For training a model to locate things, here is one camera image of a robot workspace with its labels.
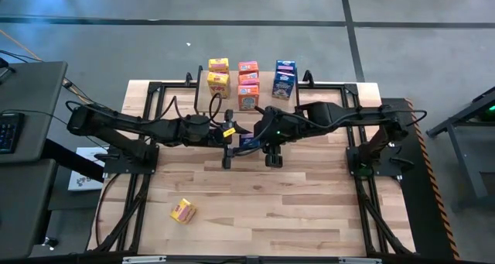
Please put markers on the black metal table frame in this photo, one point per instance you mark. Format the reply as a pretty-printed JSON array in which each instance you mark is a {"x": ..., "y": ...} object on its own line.
[{"x": 351, "y": 89}]

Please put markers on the black clamp knob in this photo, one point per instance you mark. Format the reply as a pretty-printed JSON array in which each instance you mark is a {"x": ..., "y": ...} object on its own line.
[
  {"x": 308, "y": 79},
  {"x": 188, "y": 78}
]

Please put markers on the orange Mini-Wheats cereal box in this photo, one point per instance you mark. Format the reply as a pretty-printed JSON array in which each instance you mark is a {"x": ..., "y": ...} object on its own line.
[
  {"x": 248, "y": 79},
  {"x": 248, "y": 97},
  {"x": 248, "y": 67}
]

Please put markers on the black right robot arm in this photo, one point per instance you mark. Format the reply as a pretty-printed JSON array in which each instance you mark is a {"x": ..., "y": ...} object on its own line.
[{"x": 348, "y": 115}]

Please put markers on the black box green light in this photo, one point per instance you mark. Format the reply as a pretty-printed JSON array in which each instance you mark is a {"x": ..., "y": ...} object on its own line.
[{"x": 488, "y": 109}]

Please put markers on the silver metal bracket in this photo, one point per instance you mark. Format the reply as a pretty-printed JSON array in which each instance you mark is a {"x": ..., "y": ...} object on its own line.
[
  {"x": 361, "y": 261},
  {"x": 144, "y": 259}
]

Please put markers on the grey metal stand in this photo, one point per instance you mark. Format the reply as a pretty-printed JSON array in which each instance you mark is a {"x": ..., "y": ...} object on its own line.
[{"x": 464, "y": 159}]

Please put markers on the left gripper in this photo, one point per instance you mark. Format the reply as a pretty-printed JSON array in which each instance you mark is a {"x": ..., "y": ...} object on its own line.
[{"x": 227, "y": 155}]

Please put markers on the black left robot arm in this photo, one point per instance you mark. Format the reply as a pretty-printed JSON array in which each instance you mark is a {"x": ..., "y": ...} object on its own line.
[{"x": 127, "y": 124}]

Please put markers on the white paper sheet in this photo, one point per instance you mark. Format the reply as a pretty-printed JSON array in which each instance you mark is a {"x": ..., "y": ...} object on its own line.
[{"x": 83, "y": 180}]

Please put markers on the yellow Corn Pops cereal box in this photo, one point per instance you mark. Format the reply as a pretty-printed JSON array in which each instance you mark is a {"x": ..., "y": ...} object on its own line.
[
  {"x": 219, "y": 85},
  {"x": 183, "y": 211},
  {"x": 218, "y": 64}
]

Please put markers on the grey desk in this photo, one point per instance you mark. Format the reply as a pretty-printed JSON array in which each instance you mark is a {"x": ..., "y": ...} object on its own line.
[
  {"x": 35, "y": 90},
  {"x": 23, "y": 210}
]

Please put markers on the wooden shelf black metal legs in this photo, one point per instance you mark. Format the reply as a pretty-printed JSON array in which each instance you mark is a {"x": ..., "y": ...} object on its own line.
[{"x": 263, "y": 103}]

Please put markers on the black keyboard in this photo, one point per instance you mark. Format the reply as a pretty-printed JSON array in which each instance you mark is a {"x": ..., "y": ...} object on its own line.
[{"x": 9, "y": 132}]

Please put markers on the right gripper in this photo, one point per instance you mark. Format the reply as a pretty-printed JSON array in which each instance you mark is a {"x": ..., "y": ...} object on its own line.
[{"x": 278, "y": 122}]

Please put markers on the small black caster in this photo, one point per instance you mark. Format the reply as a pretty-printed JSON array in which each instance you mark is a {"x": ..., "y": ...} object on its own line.
[{"x": 50, "y": 241}]

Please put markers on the black mat hazard-striped edge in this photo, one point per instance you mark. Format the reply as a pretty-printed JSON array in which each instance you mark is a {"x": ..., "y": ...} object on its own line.
[{"x": 417, "y": 202}]

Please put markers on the blue Frosted Flakes cereal box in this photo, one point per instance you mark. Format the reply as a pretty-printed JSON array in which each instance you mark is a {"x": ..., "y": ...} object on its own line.
[
  {"x": 249, "y": 141},
  {"x": 283, "y": 86},
  {"x": 286, "y": 66}
]

